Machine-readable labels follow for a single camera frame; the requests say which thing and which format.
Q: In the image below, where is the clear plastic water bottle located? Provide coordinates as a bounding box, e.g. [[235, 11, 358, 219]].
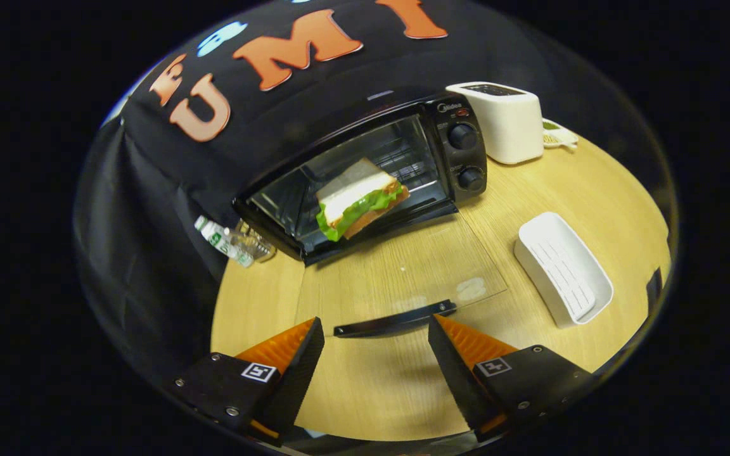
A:
[[194, 215, 255, 268]]

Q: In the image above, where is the white toaster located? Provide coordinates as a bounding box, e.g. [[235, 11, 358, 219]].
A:
[[445, 82, 545, 165]]

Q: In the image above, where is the clear glass jar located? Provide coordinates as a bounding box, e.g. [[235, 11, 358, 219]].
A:
[[235, 218, 277, 262]]

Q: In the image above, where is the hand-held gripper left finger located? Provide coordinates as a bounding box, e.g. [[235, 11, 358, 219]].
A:
[[172, 317, 326, 447]]

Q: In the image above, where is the sandwich with lettuce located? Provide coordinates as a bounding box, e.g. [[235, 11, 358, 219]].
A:
[[316, 158, 411, 243]]

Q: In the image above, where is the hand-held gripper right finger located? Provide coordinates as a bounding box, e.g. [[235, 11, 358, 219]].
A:
[[427, 314, 594, 444]]

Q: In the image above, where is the white divided dish with beans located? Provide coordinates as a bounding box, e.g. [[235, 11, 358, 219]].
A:
[[541, 118, 579, 151]]

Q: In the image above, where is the black toaster oven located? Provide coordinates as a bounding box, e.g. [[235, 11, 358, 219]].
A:
[[232, 92, 510, 339]]

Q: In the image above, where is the white rectangular tray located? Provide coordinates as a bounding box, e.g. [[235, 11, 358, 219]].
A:
[[514, 212, 615, 329]]

